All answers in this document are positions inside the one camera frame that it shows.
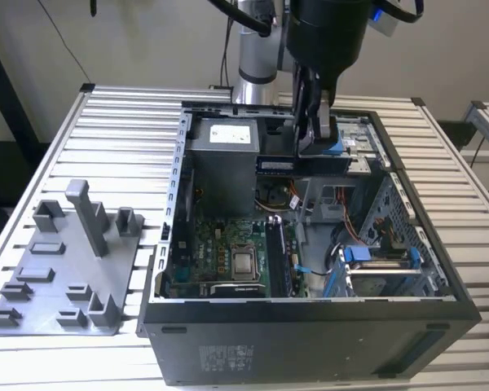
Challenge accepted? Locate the blue plastic drive latch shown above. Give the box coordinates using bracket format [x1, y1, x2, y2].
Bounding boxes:
[309, 128, 344, 157]

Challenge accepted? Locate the blue data cable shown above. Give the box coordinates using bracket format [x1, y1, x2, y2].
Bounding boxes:
[293, 263, 336, 279]

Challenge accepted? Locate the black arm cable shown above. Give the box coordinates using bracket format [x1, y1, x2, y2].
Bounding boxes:
[219, 15, 236, 89]

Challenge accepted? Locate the green motherboard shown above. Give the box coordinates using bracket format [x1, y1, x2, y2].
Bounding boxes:
[162, 217, 311, 301]

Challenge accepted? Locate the black box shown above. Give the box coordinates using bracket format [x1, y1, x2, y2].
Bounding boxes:
[435, 120, 478, 154]

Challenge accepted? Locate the blue disk carrier handle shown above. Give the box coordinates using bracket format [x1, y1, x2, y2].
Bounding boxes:
[407, 247, 424, 270]
[344, 245, 371, 272]

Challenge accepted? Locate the thin black wall wire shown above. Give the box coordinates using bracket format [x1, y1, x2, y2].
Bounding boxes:
[38, 0, 91, 85]

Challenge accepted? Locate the silver CPU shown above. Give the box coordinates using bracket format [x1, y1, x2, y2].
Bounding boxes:
[232, 252, 257, 280]

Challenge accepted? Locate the black RAM slot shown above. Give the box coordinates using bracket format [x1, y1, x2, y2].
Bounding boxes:
[267, 223, 280, 297]
[275, 223, 288, 297]
[271, 223, 284, 297]

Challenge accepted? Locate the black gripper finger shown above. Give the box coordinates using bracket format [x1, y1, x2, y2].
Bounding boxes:
[311, 72, 338, 143]
[292, 61, 314, 159]

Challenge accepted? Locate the metal disk bay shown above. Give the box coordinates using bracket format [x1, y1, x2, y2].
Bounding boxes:
[324, 244, 449, 301]

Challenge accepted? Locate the black slanted post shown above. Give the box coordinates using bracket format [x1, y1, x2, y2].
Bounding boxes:
[0, 26, 40, 143]

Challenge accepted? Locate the black graphics card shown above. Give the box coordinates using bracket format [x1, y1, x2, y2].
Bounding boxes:
[199, 282, 268, 300]

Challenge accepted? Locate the grey power supply unit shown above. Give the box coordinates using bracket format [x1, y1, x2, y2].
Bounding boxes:
[185, 117, 262, 219]

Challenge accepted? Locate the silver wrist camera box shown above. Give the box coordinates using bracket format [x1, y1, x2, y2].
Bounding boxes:
[368, 0, 400, 37]

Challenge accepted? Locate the black CPU socket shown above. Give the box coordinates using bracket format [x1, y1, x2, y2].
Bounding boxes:
[227, 242, 262, 283]

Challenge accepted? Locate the black open PC case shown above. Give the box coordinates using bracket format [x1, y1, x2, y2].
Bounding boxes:
[134, 99, 484, 387]

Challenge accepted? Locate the RAM stick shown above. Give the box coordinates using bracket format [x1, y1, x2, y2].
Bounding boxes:
[279, 222, 297, 296]
[255, 156, 350, 177]

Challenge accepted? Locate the grey plastic parts rack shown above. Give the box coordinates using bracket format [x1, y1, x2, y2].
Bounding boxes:
[0, 178, 146, 338]

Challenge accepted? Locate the silver drive cage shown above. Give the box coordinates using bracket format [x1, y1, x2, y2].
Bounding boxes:
[295, 115, 394, 224]

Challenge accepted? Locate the black round case part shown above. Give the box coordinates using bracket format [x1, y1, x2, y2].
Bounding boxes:
[264, 185, 291, 207]

